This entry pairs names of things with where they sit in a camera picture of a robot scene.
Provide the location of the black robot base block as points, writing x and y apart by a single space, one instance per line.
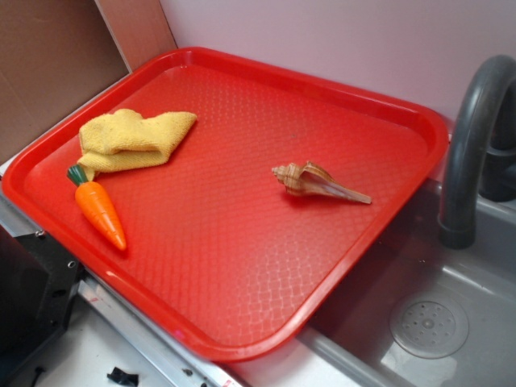
39 280

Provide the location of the brown spiral seashell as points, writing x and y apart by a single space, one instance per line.
311 179

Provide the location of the red plastic tray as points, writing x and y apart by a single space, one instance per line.
218 254

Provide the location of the yellow folded cloth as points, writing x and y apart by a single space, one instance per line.
125 140

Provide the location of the orange toy carrot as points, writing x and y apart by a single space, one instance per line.
97 207

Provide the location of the grey plastic toy sink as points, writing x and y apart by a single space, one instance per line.
415 313

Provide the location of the grey toy faucet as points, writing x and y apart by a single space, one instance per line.
481 157

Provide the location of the black tape scrap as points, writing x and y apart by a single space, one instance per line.
120 377

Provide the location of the brown cardboard panel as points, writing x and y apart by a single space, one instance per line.
57 55

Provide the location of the silver metal rail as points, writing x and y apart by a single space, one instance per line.
105 332

